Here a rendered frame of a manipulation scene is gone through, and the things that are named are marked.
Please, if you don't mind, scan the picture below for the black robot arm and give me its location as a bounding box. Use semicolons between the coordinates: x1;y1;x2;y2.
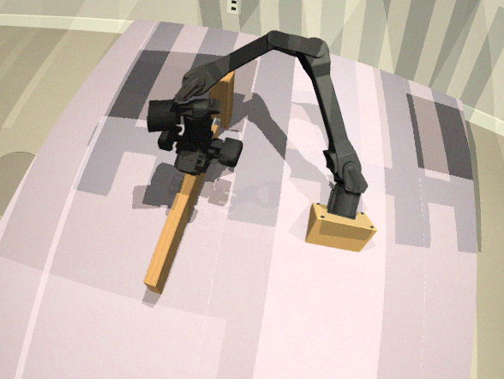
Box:
147;30;369;220

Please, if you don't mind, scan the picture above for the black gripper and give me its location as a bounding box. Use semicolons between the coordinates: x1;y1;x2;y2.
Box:
158;120;243;167

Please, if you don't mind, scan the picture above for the long wooden rail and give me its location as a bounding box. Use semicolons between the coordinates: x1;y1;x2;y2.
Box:
143;171;207;294

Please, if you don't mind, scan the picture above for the wooden post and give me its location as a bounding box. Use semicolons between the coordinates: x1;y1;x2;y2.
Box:
209;70;235;129

